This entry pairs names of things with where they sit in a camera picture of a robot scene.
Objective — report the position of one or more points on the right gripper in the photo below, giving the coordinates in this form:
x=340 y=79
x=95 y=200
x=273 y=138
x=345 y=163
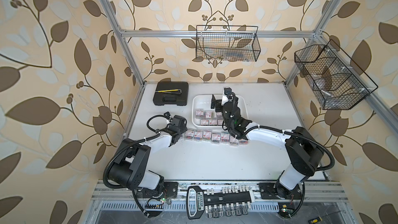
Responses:
x=219 y=104

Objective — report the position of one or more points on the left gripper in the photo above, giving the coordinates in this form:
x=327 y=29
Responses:
x=183 y=128

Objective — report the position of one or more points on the paper clip box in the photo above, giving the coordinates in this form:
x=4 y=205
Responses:
x=198 y=135
x=243 y=142
x=225 y=137
x=215 y=138
x=189 y=134
x=207 y=135
x=233 y=141

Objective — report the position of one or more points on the white plastic tray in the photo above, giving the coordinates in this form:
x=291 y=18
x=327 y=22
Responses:
x=203 y=116

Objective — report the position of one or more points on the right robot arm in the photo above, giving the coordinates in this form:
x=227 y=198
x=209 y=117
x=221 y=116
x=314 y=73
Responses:
x=306 y=155

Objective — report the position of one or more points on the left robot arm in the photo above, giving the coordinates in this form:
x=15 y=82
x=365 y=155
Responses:
x=128 y=167

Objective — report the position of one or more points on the black tool case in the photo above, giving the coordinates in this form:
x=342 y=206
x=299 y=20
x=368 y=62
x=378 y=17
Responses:
x=160 y=99

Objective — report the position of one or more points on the socket set holder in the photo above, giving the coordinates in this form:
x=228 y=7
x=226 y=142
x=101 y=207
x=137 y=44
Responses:
x=230 y=201

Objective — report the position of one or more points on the yellow handled hex key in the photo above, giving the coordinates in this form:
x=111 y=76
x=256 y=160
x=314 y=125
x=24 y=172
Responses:
x=172 y=91

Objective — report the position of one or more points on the back wire basket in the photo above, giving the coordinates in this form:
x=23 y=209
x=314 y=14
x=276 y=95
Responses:
x=227 y=43

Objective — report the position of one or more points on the wire basket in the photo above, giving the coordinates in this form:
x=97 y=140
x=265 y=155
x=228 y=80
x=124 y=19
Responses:
x=227 y=43
x=339 y=81

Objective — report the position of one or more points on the right wire basket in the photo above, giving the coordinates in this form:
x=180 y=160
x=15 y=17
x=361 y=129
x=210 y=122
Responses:
x=339 y=81

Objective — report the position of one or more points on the yellow handled screwdriver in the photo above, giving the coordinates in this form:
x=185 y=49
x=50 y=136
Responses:
x=321 y=218

